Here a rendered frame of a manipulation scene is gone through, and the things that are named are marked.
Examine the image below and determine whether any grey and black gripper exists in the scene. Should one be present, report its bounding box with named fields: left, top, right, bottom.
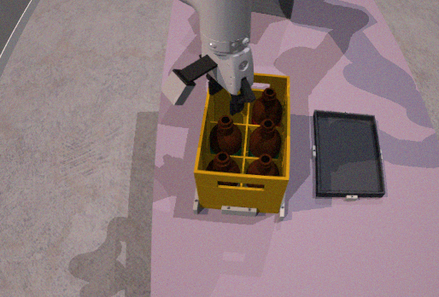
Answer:
left=199, top=43, right=256, bottom=116

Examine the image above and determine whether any brown glass bottle with beige label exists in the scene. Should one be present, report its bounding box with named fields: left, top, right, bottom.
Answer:
left=245, top=154, right=279, bottom=189

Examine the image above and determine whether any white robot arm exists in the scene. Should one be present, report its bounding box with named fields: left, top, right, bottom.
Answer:
left=161, top=0, right=252, bottom=105

